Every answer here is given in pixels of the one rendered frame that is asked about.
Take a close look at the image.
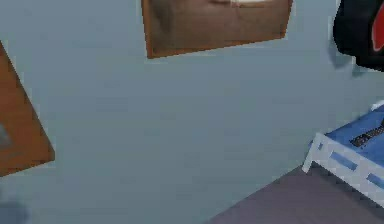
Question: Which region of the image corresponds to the black remote control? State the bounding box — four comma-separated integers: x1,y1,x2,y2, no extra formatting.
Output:
349,125,384,148

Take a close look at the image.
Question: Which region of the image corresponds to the white bed with blue mattress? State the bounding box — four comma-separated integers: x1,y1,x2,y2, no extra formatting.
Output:
301,99,384,209

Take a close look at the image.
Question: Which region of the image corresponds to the black and red round object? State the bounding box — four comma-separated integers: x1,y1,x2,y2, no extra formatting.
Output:
332,0,384,72

